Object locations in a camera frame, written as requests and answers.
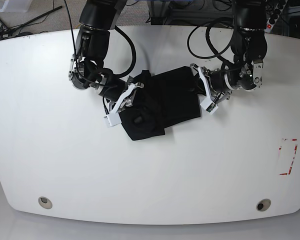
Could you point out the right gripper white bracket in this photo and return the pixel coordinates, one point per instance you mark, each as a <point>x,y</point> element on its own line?
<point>125,99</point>

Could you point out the white power strip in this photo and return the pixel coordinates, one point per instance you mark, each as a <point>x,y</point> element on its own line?
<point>275,14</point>

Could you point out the red tape rectangle marking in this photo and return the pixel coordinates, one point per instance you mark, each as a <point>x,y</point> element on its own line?
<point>286,156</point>

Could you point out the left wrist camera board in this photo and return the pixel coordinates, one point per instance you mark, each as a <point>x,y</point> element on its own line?
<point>212,108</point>

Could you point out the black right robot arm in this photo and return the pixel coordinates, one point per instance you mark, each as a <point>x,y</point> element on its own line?
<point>90,46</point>

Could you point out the table grommet hole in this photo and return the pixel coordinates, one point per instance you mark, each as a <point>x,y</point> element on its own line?
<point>263,205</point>
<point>45,203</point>

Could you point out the black tripod stand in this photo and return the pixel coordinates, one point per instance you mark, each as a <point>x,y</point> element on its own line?
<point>7,32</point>

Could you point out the left table grommet hole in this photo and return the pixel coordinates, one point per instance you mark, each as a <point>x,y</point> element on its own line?
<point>45,203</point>

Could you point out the black T-shirt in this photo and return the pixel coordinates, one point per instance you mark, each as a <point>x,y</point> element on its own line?
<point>169,98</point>

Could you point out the right table grommet hole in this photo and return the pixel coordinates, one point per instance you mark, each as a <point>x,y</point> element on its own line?
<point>263,205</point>

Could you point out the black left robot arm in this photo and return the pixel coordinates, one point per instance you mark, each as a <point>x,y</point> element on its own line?
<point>243,57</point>

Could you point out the clear plastic storage box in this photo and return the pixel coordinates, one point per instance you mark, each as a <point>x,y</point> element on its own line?
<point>14,6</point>

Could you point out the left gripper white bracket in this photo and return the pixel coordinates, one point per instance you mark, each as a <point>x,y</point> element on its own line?
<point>215,88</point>

